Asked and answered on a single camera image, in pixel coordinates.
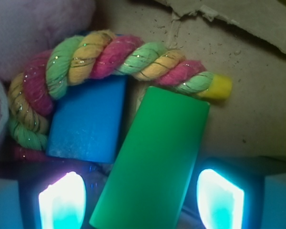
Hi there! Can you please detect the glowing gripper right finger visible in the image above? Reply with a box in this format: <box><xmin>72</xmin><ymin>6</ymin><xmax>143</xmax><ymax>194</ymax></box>
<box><xmin>188</xmin><ymin>156</ymin><xmax>286</xmax><ymax>229</ymax></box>

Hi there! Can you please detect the blue rectangular block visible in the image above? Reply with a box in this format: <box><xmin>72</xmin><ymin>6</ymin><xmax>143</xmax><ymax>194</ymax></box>
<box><xmin>46</xmin><ymin>75</ymin><xmax>127</xmax><ymax>163</ymax></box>

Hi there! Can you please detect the multicolour twisted rope toy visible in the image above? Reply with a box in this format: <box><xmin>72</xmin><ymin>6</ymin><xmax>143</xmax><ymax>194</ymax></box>
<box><xmin>8</xmin><ymin>30</ymin><xmax>232</xmax><ymax>161</ymax></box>

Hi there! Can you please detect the pink plush bunny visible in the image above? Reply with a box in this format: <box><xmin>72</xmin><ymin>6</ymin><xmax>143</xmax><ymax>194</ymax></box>
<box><xmin>0</xmin><ymin>0</ymin><xmax>96</xmax><ymax>148</ymax></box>

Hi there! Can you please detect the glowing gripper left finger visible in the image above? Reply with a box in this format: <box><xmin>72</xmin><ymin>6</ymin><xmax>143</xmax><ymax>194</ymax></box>
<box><xmin>0</xmin><ymin>161</ymin><xmax>86</xmax><ymax>229</ymax></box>

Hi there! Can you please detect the green rectangular block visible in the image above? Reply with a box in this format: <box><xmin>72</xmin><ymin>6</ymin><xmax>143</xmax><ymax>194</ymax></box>
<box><xmin>89</xmin><ymin>87</ymin><xmax>210</xmax><ymax>229</ymax></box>

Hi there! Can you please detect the brown paper bag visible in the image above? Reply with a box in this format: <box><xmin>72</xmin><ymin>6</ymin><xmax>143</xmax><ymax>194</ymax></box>
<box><xmin>90</xmin><ymin>0</ymin><xmax>286</xmax><ymax>166</ymax></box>

